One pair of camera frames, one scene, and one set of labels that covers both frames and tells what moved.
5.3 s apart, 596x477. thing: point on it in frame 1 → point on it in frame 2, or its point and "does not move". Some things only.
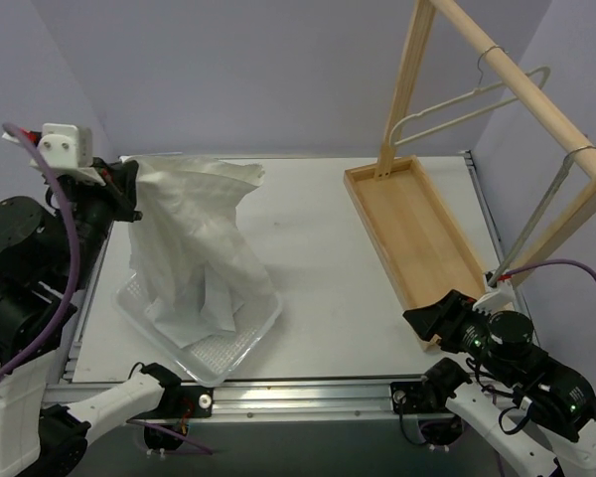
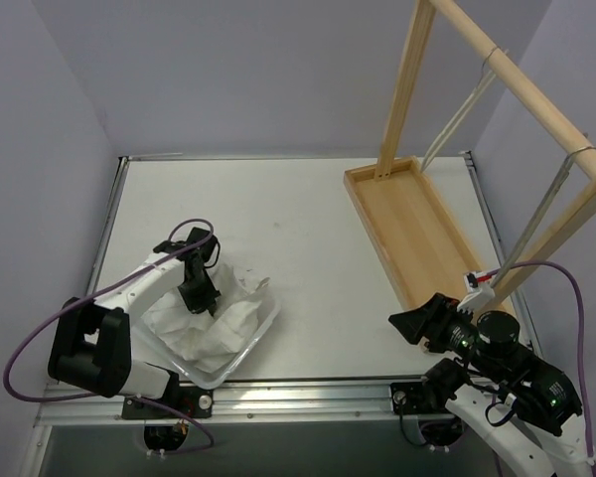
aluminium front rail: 97,401 does not move
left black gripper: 115,186 → 199,294
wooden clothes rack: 420,236 does not move
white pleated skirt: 196,255 → 212,341
